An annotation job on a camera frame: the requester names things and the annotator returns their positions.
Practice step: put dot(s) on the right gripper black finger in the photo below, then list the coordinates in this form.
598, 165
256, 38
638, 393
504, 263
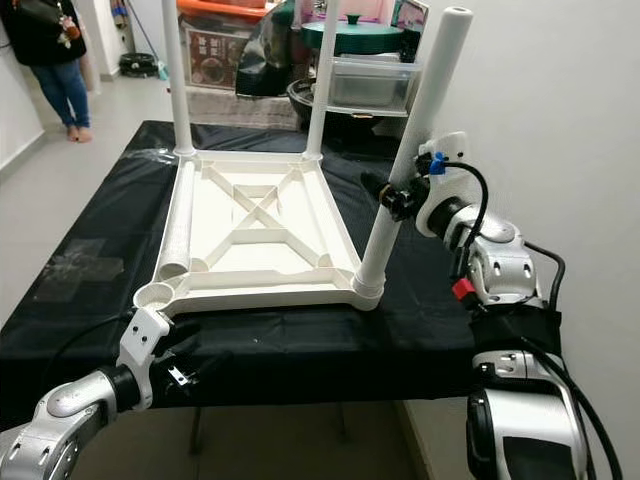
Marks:
426, 160
378, 189

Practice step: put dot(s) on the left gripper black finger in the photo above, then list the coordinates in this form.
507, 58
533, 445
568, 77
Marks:
212, 369
185, 332

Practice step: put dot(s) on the red tag on right arm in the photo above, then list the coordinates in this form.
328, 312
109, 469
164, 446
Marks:
464, 290

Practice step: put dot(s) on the white plastic children table top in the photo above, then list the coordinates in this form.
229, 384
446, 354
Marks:
260, 225

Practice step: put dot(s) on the clear plastic storage box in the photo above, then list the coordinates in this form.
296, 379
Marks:
375, 82

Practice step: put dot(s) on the black tablecloth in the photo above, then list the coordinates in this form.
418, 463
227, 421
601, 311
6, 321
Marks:
310, 350

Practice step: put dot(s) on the black wok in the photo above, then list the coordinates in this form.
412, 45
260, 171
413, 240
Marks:
300, 100

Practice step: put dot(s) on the colourful printed carton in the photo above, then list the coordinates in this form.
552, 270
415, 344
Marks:
412, 18

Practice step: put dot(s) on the beige cloth-covered bench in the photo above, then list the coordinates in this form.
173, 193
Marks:
245, 108

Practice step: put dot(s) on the black shiny bag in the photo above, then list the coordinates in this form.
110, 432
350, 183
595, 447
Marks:
272, 60

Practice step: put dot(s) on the clear tape strip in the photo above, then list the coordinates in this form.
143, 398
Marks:
155, 156

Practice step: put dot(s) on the clear storage box orange lid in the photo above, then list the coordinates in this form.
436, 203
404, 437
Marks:
220, 55

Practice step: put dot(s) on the person in black apron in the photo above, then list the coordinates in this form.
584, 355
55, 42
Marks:
50, 45

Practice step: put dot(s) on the mop with green head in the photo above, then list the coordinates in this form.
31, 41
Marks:
158, 74

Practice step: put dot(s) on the black crossbody bag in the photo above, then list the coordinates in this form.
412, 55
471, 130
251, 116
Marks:
50, 15

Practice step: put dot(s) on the silver robot leg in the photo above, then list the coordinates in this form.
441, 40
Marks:
530, 430

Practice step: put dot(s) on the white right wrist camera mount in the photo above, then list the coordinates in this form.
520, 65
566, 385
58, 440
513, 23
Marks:
448, 170

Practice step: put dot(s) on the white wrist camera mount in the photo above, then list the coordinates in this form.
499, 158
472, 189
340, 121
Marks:
142, 345
448, 170

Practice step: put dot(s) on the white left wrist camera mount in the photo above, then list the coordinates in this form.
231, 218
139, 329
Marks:
142, 345

